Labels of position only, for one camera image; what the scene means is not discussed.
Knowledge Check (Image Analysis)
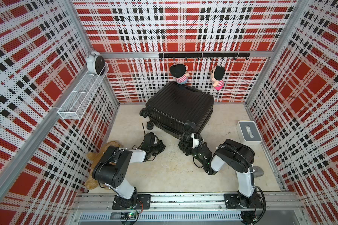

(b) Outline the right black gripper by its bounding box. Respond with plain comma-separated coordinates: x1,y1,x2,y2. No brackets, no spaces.
180,139,206,166

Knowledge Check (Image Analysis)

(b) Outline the black hard-shell suitcase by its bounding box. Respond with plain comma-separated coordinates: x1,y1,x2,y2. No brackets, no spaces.
140,82,214,139

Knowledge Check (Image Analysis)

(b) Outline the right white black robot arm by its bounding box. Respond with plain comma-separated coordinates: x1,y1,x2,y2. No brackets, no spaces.
178,132,260,208

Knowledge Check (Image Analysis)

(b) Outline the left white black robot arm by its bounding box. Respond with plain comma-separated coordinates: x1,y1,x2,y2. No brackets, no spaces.
92,132,166,209

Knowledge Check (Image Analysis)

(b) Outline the white grey tissue box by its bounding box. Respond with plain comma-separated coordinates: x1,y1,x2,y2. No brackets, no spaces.
236,120,263,146

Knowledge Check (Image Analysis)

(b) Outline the left hanging plush doll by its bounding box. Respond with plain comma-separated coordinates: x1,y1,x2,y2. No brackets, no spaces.
170,64,189,84

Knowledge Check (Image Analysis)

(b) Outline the hanging plush doll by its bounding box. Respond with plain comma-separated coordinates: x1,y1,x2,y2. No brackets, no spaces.
170,64,189,84
210,66,225,91

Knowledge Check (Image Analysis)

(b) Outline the grey flat stone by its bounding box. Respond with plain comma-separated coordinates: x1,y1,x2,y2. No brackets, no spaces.
253,166,264,178

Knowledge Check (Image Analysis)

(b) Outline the brown teddy bear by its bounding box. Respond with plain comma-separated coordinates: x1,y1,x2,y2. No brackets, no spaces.
84,141,120,190

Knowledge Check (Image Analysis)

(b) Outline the right hanging plush doll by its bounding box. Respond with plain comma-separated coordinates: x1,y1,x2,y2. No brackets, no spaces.
210,66,225,91

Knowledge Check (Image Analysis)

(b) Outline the white alarm clock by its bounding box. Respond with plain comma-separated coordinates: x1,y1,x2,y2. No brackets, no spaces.
85,51,105,75

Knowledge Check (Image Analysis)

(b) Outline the white wire mesh shelf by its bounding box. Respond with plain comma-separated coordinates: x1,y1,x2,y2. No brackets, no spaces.
58,63,109,120

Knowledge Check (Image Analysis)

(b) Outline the black wall hook rail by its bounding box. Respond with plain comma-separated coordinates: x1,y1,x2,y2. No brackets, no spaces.
158,52,250,59

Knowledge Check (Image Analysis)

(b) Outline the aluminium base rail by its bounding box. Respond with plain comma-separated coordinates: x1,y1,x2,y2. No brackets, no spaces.
68,192,310,225

